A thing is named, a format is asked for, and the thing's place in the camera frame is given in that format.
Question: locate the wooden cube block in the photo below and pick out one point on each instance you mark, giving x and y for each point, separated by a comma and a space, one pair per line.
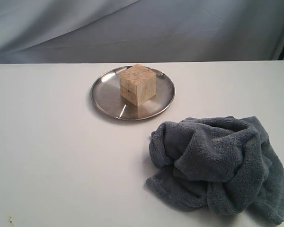
138, 84

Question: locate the grey fluffy towel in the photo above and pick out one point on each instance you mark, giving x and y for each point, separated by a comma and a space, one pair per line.
224, 163

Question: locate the round stainless steel plate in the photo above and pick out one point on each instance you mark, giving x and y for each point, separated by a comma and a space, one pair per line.
106, 98

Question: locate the grey fabric backdrop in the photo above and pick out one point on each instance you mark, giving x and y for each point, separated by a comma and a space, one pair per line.
117, 31

